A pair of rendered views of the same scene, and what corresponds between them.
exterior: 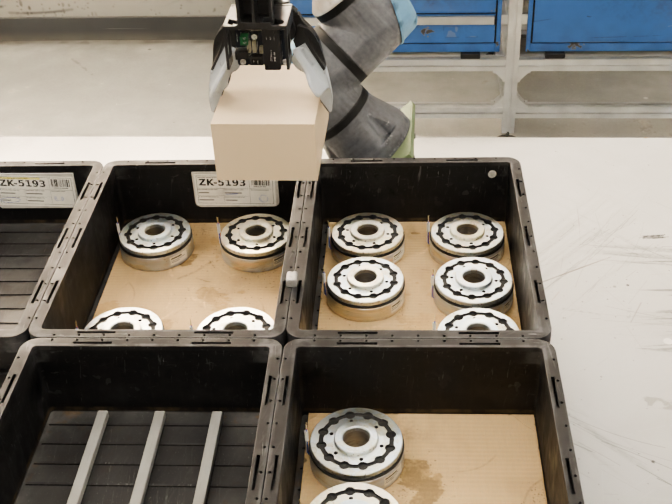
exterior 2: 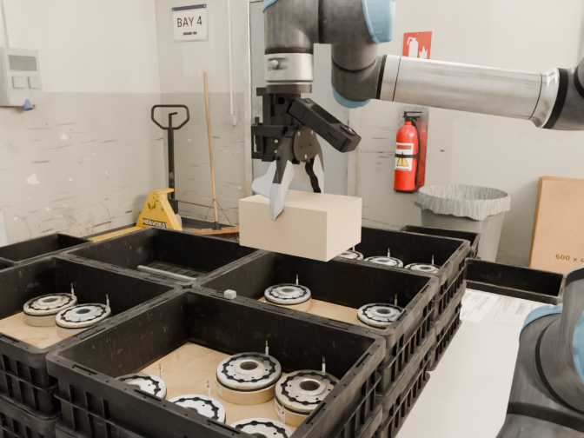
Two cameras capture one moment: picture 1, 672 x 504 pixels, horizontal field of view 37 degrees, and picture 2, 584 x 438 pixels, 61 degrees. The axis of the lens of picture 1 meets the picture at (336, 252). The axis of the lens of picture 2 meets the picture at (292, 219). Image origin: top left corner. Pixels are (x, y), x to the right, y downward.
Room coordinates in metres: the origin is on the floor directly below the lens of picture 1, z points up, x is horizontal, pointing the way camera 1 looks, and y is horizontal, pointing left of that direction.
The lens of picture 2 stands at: (1.44, -0.64, 1.28)
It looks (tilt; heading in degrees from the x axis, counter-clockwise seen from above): 14 degrees down; 116
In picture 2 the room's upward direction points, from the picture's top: straight up
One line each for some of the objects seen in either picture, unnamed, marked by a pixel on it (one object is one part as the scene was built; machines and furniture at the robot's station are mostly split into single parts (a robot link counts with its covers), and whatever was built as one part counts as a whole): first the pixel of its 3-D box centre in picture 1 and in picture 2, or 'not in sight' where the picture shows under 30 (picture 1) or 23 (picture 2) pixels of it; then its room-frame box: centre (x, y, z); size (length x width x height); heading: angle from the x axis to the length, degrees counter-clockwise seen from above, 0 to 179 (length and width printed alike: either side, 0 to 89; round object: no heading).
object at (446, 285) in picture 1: (473, 280); (187, 417); (1.06, -0.18, 0.86); 0.10 x 0.10 x 0.01
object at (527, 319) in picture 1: (415, 275); (222, 385); (1.07, -0.10, 0.87); 0.40 x 0.30 x 0.11; 175
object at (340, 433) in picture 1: (356, 438); not in sight; (0.78, -0.01, 0.86); 0.05 x 0.05 x 0.01
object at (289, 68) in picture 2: not in sight; (288, 70); (1.09, 0.07, 1.32); 0.08 x 0.08 x 0.05
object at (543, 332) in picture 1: (415, 244); (221, 354); (1.07, -0.10, 0.92); 0.40 x 0.30 x 0.02; 175
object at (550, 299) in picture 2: not in sight; (502, 328); (1.40, 1.39, 0.37); 0.40 x 0.30 x 0.45; 174
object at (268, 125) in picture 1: (273, 120); (301, 221); (1.11, 0.07, 1.08); 0.16 x 0.12 x 0.07; 174
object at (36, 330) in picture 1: (184, 244); (317, 287); (1.09, 0.20, 0.92); 0.40 x 0.30 x 0.02; 175
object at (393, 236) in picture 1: (367, 233); (309, 389); (1.18, -0.05, 0.86); 0.10 x 0.10 x 0.01
